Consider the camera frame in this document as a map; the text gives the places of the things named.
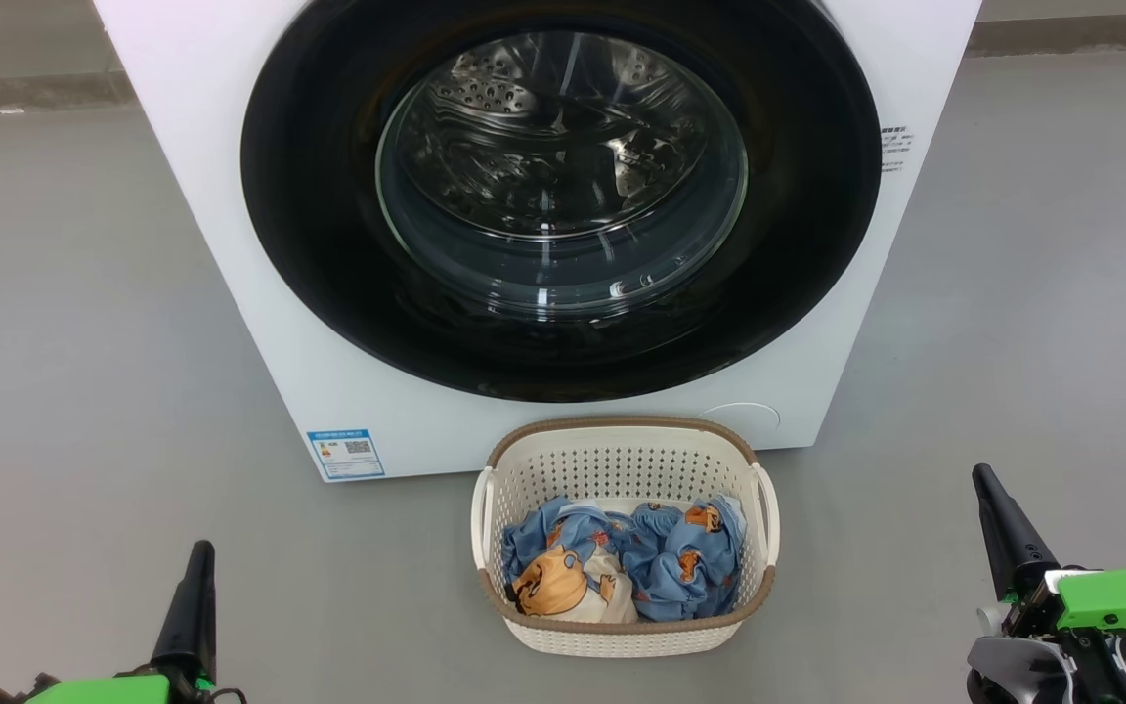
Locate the cream perforated laundry basket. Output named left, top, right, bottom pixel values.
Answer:
left=470, top=416, right=781, bottom=658

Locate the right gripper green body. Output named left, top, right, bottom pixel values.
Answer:
left=975, top=563, right=1126, bottom=658

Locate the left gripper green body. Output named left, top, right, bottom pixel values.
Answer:
left=0, top=668, right=222, bottom=704

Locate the stainless steel washing machine drum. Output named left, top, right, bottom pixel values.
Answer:
left=395, top=29, right=735, bottom=245

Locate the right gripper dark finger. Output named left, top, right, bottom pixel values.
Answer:
left=972, top=463, right=1061, bottom=599

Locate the black round glass washer door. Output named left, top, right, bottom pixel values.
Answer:
left=240, top=0, right=884, bottom=404

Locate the blue energy label sticker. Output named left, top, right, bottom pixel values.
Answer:
left=307, top=428, right=385, bottom=480

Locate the white front-load washing machine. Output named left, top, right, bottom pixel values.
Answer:
left=94, top=0, right=984, bottom=483

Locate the round white filter cover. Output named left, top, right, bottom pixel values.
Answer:
left=700, top=402, right=781, bottom=437

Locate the blue garment with bear print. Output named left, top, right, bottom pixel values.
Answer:
left=502, top=496, right=642, bottom=625

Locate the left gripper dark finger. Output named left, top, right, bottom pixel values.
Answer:
left=150, top=540, right=219, bottom=685

